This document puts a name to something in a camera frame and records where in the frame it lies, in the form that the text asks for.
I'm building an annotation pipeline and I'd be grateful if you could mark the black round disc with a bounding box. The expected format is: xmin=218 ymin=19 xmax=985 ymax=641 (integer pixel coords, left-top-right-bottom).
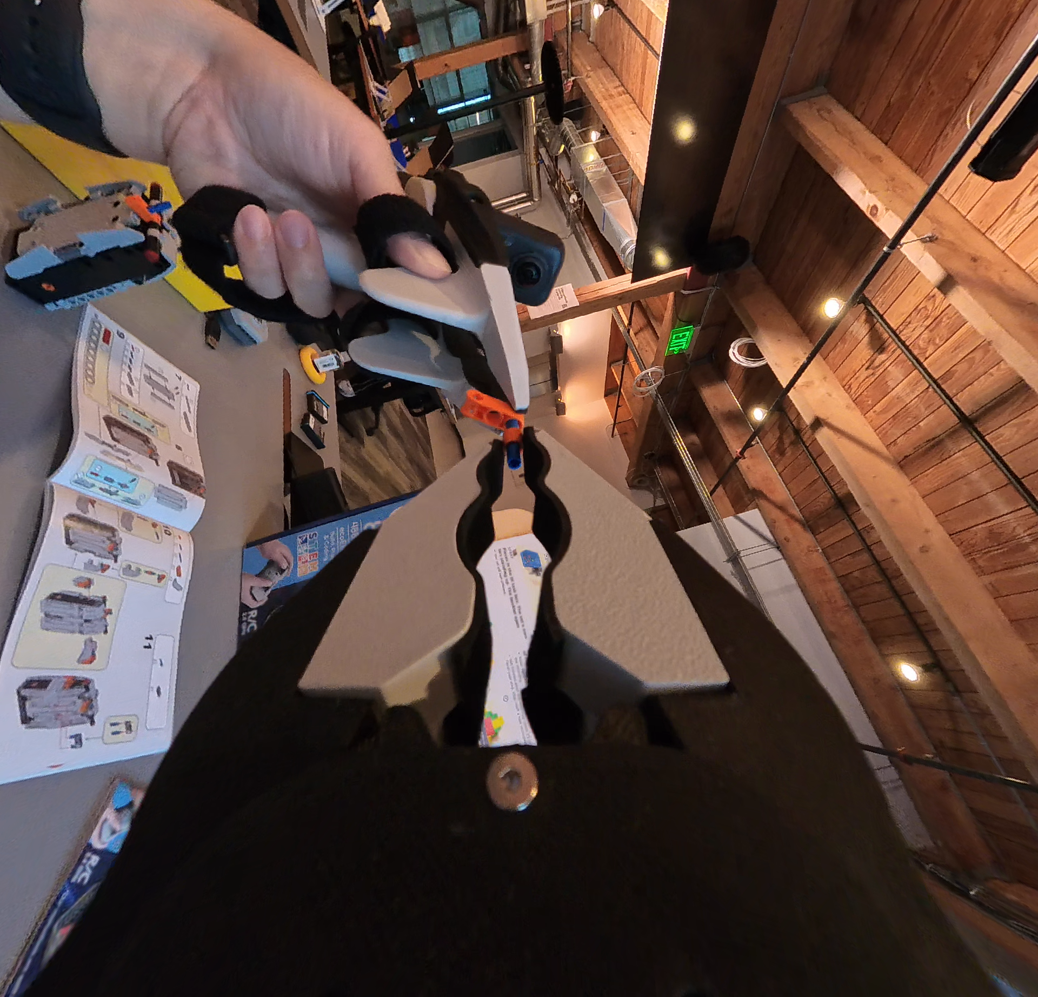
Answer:
xmin=538 ymin=39 xmax=567 ymax=127

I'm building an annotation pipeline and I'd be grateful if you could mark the silver air duct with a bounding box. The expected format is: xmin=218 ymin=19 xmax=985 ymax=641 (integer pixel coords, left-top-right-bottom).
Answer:
xmin=560 ymin=117 xmax=643 ymax=270

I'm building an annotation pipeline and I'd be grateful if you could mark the yellow plastic bin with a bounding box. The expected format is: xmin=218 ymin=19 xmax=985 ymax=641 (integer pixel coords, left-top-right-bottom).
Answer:
xmin=0 ymin=117 xmax=246 ymax=314

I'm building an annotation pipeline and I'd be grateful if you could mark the blue toy set box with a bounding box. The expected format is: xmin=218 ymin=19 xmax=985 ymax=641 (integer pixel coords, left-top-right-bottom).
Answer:
xmin=237 ymin=490 xmax=424 ymax=667
xmin=0 ymin=776 xmax=149 ymax=997

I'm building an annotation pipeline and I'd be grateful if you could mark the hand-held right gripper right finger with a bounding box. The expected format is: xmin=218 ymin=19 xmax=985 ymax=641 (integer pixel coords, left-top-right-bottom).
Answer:
xmin=517 ymin=426 xmax=731 ymax=747

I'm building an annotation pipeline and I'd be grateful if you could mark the black ceiling speaker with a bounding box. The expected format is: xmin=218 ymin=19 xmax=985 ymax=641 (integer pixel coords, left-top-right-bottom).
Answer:
xmin=968 ymin=98 xmax=1038 ymax=184

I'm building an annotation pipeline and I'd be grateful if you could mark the person's left hand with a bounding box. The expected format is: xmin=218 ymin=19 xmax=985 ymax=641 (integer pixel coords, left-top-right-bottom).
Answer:
xmin=81 ymin=0 xmax=455 ymax=318

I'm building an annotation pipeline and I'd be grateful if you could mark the orange brick connector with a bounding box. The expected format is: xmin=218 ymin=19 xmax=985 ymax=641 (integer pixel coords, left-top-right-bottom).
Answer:
xmin=461 ymin=389 xmax=525 ymax=447

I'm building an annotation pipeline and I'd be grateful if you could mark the black hanging panel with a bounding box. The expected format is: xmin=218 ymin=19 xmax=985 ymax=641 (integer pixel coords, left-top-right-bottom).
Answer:
xmin=631 ymin=0 xmax=785 ymax=284

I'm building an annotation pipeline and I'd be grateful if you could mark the brick instruction booklet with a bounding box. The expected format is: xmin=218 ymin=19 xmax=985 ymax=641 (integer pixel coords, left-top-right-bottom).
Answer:
xmin=0 ymin=303 xmax=209 ymax=787

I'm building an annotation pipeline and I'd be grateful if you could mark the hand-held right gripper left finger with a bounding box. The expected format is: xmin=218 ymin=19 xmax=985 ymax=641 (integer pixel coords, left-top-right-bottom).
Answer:
xmin=298 ymin=437 xmax=510 ymax=747

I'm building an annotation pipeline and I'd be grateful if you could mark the yellow wheel gear motor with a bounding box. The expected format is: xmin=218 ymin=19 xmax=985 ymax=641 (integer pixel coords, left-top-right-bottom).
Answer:
xmin=298 ymin=342 xmax=352 ymax=384

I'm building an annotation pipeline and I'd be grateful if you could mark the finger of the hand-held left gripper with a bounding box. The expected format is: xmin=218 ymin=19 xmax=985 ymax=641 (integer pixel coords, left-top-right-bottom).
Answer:
xmin=347 ymin=320 xmax=514 ymax=410
xmin=357 ymin=259 xmax=532 ymax=414

